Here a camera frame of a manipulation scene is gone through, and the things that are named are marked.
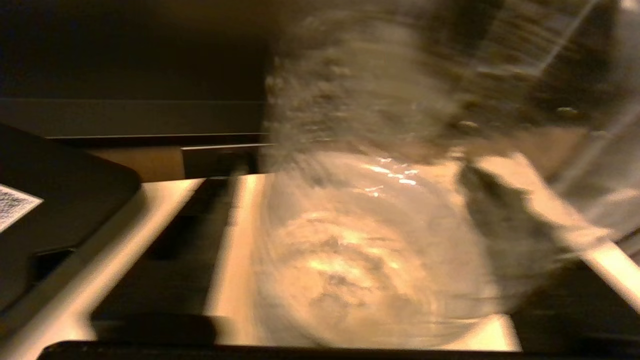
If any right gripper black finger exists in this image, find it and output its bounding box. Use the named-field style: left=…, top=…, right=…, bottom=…
left=457, top=162, right=568, bottom=266

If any clear plastic water bottle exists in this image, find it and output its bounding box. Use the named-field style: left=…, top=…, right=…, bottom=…
left=252, top=0, right=640, bottom=351

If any white low cabinet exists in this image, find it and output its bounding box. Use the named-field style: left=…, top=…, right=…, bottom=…
left=0, top=150, right=640, bottom=351

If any large black television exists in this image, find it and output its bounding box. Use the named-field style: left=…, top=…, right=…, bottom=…
left=0, top=0, right=273, bottom=147

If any small black labelled box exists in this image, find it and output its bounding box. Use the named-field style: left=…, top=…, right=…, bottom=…
left=0, top=122, right=142, bottom=313

